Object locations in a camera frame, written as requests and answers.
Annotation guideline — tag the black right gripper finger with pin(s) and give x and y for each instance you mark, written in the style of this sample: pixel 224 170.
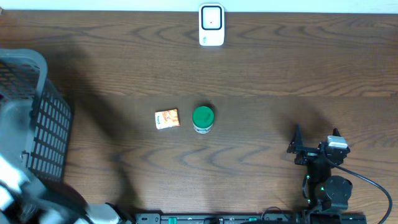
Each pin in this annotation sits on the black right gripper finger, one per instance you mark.
pixel 296 144
pixel 336 132

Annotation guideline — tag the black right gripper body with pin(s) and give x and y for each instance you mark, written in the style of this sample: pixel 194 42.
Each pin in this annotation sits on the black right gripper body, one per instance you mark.
pixel 308 155

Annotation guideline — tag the green lid jar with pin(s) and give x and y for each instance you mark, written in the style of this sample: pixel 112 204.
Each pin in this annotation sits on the green lid jar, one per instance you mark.
pixel 203 119

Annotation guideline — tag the orange snack box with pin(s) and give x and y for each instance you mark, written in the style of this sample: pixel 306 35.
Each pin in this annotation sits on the orange snack box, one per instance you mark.
pixel 167 119

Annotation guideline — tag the grey plastic basket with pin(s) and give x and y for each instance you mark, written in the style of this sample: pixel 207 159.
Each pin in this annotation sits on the grey plastic basket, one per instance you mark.
pixel 35 119

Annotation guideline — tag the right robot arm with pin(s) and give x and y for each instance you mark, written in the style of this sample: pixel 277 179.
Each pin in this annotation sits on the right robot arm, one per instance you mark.
pixel 327 194

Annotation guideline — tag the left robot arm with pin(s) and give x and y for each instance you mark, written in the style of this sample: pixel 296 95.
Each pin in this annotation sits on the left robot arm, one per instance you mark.
pixel 25 198

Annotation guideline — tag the white barcode scanner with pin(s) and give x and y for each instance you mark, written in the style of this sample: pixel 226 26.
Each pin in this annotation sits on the white barcode scanner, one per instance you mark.
pixel 211 25

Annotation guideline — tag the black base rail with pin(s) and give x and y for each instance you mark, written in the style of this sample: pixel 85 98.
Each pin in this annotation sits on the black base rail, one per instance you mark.
pixel 276 218

